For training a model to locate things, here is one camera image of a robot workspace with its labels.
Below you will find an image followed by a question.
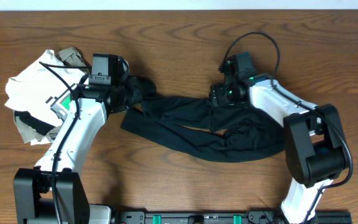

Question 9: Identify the black leggings grey waistband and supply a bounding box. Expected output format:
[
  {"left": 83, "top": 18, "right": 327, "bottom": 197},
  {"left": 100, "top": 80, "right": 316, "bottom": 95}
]
[{"left": 121, "top": 78, "right": 285, "bottom": 162}]

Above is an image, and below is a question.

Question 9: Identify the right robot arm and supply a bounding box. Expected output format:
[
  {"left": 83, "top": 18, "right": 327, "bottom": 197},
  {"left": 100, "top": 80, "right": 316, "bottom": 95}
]
[{"left": 209, "top": 73, "right": 353, "bottom": 223}]

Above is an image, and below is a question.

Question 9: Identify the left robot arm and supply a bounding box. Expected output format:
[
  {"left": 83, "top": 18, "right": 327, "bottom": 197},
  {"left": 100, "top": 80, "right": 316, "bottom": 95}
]
[{"left": 13, "top": 76, "right": 143, "bottom": 224}]

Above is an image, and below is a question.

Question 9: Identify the black garment under shirt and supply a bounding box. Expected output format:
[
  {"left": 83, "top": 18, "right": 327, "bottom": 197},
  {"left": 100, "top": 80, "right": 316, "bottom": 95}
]
[{"left": 14, "top": 111, "right": 55, "bottom": 136}]

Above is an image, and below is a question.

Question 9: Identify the olive green garment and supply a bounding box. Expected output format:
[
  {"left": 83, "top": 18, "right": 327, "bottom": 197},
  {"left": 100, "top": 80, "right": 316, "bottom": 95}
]
[{"left": 19, "top": 47, "right": 89, "bottom": 144}]

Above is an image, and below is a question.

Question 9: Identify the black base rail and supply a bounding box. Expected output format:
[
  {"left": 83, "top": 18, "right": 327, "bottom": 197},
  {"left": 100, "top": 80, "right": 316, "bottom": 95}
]
[{"left": 113, "top": 210, "right": 354, "bottom": 224}]

